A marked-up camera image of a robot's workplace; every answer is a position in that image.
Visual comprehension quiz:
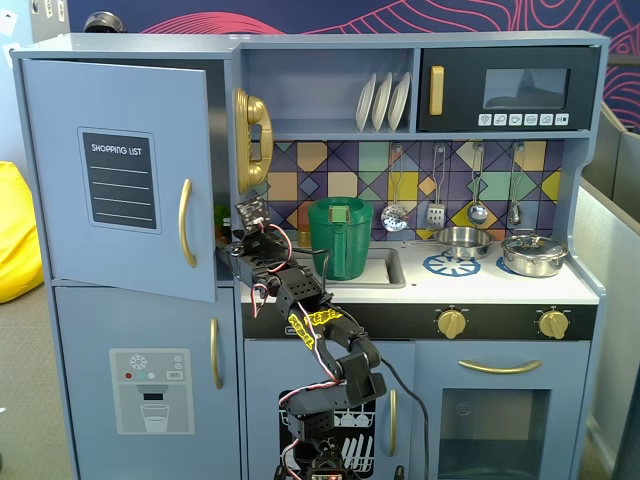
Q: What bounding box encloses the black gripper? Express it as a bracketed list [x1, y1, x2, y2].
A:
[219, 228, 332, 315]

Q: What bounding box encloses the blue shopping list cabinet door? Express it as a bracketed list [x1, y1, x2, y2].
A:
[20, 58, 218, 304]

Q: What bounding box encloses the blue dishwasher print door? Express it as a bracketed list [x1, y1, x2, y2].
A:
[243, 339, 417, 480]

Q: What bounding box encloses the blue water dispenser freezer door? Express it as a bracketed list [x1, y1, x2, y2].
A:
[53, 285, 237, 480]

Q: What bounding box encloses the blue windowed oven door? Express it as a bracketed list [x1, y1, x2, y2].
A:
[414, 340, 592, 480]

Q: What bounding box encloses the black toy microwave door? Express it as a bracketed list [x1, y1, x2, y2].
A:
[418, 46, 602, 133]

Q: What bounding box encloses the yellow printed label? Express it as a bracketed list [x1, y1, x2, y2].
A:
[303, 308, 345, 327]

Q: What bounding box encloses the green plastic pitcher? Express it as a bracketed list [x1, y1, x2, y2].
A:
[307, 196, 376, 283]

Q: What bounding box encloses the grey toy sink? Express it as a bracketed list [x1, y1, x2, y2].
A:
[292, 246, 408, 290]

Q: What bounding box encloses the gold toy telephone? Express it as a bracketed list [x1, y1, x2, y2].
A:
[233, 87, 275, 194]

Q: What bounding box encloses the steel slotted skimmer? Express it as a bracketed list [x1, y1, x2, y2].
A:
[381, 144, 410, 234]

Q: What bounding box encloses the steel slotted spatula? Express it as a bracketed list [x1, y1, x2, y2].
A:
[425, 144, 448, 232]

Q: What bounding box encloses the grey toy plate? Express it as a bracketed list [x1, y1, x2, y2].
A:
[355, 72, 378, 133]
[371, 72, 395, 133]
[388, 72, 413, 133]

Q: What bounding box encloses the gold stove knob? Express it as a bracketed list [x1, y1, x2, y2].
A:
[436, 307, 469, 339]
[537, 308, 570, 339]

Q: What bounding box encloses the steel frying pan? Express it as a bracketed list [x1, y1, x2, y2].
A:
[403, 226, 497, 262]

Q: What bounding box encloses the blue toy play kitchen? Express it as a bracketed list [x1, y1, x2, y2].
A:
[10, 30, 612, 480]

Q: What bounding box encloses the yellow bean bag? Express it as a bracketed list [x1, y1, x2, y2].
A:
[0, 159, 46, 305]

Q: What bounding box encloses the steel ladle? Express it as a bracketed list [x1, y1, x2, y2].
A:
[466, 144, 490, 227]

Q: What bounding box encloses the steel hanging spoon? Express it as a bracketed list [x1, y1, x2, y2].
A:
[507, 142, 527, 227]

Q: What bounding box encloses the black round helmet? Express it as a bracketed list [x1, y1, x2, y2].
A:
[82, 12, 127, 36]

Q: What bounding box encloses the steel pot with lid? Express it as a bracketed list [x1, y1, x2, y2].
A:
[500, 230, 570, 278]

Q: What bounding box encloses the black wrist camera board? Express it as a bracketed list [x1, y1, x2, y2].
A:
[235, 195, 273, 234]

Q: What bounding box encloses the red white servo wire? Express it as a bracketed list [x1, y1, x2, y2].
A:
[250, 281, 274, 321]

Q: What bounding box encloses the gold curved fridge door handle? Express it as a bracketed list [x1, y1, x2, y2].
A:
[177, 178, 199, 269]

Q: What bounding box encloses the thin black camera cable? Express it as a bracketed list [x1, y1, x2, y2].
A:
[288, 245, 332, 281]

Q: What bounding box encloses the gold straight freezer door handle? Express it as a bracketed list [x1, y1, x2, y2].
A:
[209, 316, 223, 391]

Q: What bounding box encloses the gold dishwasher door handle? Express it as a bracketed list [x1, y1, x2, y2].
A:
[388, 388, 399, 458]

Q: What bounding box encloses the thick black cable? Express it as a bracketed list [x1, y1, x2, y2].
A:
[380, 356, 432, 480]

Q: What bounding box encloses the gold microwave door handle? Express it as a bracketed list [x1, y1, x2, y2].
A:
[429, 65, 446, 117]

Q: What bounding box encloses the gold curved oven door handle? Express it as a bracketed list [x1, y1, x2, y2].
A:
[457, 358, 543, 376]

